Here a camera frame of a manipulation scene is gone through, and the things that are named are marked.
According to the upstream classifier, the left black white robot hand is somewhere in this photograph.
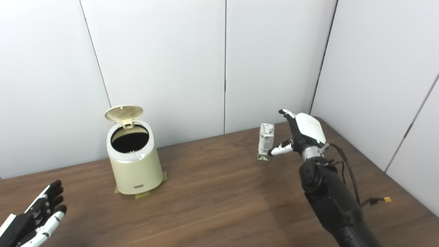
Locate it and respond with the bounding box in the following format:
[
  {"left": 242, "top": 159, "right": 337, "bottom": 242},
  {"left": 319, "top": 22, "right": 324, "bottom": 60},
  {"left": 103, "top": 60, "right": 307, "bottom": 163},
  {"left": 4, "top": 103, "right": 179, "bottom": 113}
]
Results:
[{"left": 0, "top": 180, "right": 68, "bottom": 247}]

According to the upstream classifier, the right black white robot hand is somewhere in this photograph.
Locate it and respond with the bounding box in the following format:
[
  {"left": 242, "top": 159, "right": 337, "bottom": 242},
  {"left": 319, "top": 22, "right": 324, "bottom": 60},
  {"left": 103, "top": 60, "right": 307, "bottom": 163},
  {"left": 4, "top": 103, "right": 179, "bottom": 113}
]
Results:
[{"left": 268, "top": 109, "right": 327, "bottom": 157}]

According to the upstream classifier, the white green milk carton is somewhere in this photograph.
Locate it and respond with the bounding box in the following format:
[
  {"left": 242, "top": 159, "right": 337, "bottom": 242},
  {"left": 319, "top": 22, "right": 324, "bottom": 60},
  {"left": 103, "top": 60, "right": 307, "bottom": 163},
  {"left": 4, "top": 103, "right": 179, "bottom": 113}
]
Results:
[{"left": 257, "top": 123, "right": 275, "bottom": 161}]

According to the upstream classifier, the cream-colored lidded bin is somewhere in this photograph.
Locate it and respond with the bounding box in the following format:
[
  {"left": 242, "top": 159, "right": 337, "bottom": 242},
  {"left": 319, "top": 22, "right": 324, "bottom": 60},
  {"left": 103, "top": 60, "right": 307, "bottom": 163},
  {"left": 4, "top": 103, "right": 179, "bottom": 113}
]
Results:
[{"left": 105, "top": 105, "right": 164, "bottom": 195}]

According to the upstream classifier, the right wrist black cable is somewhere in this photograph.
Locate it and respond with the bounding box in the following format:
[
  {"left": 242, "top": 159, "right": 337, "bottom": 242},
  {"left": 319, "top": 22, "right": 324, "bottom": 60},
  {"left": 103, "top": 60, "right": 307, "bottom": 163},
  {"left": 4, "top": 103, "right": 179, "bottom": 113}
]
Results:
[{"left": 319, "top": 142, "right": 363, "bottom": 206}]

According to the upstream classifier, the thin cable with yellow plug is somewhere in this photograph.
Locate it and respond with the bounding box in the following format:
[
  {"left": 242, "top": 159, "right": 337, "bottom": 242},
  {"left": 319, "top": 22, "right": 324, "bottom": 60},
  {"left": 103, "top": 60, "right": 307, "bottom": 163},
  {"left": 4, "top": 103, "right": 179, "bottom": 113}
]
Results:
[{"left": 360, "top": 197, "right": 392, "bottom": 207}]

